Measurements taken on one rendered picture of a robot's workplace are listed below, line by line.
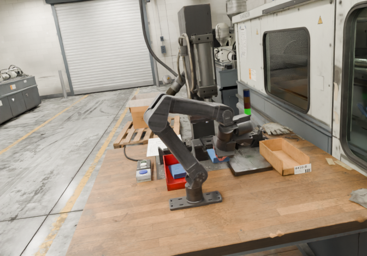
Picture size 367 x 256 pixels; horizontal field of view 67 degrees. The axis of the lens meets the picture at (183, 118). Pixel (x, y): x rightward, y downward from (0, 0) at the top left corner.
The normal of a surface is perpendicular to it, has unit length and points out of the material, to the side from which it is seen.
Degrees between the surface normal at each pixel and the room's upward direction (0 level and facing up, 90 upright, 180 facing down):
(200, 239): 0
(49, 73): 90
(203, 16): 90
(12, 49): 90
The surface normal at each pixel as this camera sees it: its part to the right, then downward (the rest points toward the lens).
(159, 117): 0.29, 0.22
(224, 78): 0.06, 0.26
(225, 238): -0.11, -0.96
